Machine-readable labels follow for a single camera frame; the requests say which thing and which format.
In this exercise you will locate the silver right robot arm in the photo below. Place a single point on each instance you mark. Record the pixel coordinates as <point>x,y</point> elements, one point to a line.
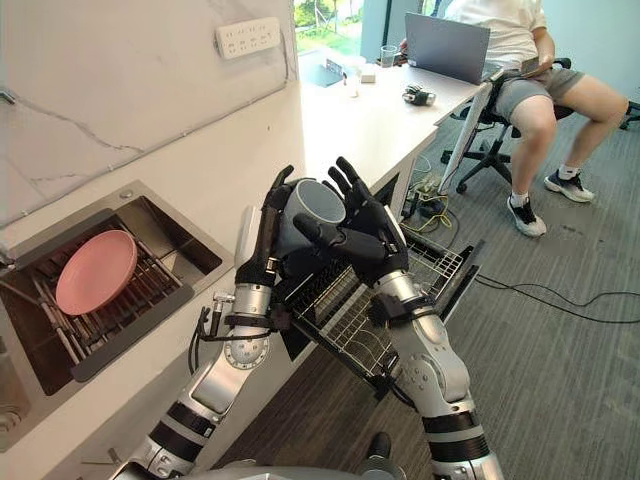
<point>436,371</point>

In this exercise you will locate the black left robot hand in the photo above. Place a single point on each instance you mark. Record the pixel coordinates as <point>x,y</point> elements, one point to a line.
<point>248,240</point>

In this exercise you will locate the grey robot torso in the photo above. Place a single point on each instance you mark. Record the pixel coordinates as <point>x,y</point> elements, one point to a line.
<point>250,472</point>

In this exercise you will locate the grey laptop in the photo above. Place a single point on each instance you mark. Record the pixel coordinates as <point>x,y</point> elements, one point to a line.
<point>445,45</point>

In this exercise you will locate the phone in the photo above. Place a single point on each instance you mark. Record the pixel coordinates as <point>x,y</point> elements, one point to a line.
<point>534,67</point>

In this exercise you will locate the grey cup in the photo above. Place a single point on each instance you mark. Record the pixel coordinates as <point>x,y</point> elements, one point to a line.
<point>314,201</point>

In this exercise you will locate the spare black robot hand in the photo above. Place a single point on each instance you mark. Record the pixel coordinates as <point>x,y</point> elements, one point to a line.
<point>419,95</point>

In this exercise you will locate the clear drinking glass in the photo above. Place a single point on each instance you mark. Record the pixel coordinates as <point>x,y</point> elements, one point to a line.
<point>389,56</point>

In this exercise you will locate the black chair base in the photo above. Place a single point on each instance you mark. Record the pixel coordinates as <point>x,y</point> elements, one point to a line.
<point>631,117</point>

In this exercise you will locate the round sink knob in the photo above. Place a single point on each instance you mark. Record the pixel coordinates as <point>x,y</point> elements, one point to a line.
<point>127,193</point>

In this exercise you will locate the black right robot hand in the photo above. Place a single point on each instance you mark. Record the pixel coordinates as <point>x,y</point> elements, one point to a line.
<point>372,240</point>

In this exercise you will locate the dark robot foot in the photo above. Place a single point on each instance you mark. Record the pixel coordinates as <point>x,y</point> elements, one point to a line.
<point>380,445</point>

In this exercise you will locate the white floor power strip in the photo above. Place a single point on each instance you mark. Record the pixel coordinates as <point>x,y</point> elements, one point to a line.
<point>425,189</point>

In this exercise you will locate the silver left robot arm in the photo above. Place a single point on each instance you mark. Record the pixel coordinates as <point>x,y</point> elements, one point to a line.
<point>245,356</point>

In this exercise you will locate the stainless steel sink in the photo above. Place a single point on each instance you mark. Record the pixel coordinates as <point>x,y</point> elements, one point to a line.
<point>197,252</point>

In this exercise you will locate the white wall power strip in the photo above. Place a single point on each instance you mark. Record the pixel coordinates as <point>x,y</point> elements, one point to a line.
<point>247,37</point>

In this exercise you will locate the person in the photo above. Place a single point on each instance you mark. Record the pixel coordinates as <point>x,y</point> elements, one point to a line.
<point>505,30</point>

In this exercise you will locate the black office chair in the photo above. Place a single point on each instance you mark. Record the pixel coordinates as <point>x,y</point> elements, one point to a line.
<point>482,162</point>

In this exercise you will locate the small white box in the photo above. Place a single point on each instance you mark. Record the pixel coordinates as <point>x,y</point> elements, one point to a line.
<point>369,77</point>

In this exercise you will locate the pink plate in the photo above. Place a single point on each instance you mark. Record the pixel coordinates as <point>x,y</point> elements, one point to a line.
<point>97,272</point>

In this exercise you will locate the small white bottle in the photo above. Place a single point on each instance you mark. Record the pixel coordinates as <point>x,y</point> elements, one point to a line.
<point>354,86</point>

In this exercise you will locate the dark sink drying rack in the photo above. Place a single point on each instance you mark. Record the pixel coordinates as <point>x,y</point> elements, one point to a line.
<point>145,292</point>

